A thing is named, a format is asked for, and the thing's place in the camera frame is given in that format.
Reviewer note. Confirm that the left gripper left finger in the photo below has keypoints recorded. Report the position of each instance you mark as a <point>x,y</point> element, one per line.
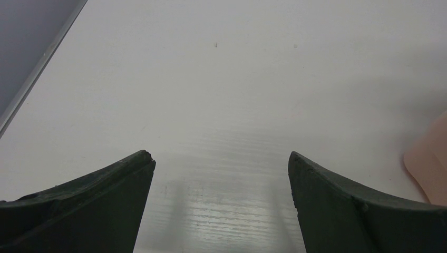
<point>98,212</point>

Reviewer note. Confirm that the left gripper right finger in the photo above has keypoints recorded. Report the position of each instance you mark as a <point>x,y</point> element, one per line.
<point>337,214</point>

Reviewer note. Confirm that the pink plastic bin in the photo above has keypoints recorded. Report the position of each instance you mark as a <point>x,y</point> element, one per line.
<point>425,160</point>

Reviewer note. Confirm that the left side aluminium rail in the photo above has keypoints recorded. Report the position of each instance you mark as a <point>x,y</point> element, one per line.
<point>31,32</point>

